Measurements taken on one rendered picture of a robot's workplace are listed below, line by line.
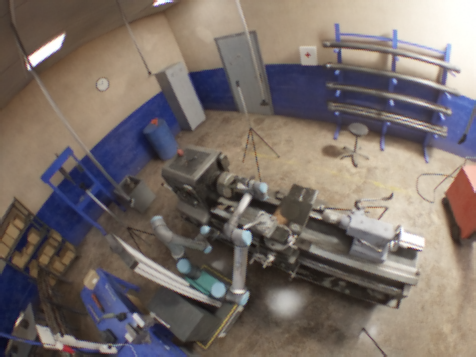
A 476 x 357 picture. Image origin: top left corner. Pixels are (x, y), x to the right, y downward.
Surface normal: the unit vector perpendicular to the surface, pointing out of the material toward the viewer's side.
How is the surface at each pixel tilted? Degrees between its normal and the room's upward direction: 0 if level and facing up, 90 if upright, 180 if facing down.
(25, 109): 90
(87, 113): 90
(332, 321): 0
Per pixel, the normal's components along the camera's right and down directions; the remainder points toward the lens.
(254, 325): -0.26, -0.66
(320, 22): -0.52, 0.71
